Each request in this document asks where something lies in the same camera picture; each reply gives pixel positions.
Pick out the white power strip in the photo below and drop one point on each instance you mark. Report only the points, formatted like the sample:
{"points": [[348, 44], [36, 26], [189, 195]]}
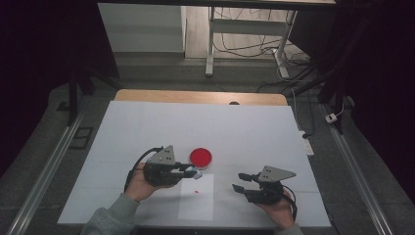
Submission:
{"points": [[307, 145]]}

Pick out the person's right hand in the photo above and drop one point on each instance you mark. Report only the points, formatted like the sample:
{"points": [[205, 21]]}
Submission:
{"points": [[282, 213]]}

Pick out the red ink dish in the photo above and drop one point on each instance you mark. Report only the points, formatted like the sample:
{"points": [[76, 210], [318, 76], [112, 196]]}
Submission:
{"points": [[201, 156]]}

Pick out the dark curtain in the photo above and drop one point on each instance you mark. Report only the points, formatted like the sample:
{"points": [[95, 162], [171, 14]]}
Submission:
{"points": [[385, 65], [32, 65]]}

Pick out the person's left hand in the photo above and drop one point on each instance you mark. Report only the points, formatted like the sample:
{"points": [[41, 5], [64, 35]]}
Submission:
{"points": [[138, 187]]}

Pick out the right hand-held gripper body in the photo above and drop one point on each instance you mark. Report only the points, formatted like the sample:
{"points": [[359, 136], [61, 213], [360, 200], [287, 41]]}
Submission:
{"points": [[269, 192]]}

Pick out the white cabinet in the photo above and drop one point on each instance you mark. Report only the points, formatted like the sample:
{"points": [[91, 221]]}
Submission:
{"points": [[140, 27]]}

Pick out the small white adapter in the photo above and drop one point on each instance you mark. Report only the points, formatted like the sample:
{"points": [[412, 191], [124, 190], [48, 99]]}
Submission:
{"points": [[331, 118]]}

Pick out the white paper sheet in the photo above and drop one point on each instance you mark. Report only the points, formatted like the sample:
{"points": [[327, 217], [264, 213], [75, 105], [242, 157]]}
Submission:
{"points": [[195, 205]]}

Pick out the black stand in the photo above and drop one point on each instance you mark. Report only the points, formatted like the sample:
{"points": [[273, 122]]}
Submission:
{"points": [[339, 107], [72, 104]]}

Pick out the black floor plate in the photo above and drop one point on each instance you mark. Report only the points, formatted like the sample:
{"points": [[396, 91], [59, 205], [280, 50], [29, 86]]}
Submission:
{"points": [[81, 137]]}

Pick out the metal floor rail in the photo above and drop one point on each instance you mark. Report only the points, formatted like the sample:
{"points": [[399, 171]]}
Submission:
{"points": [[355, 173], [49, 169]]}

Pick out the white desk frame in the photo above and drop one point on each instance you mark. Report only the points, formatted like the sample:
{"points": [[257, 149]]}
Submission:
{"points": [[248, 26]]}

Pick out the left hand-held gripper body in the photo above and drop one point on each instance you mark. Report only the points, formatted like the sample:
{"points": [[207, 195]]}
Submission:
{"points": [[161, 173]]}

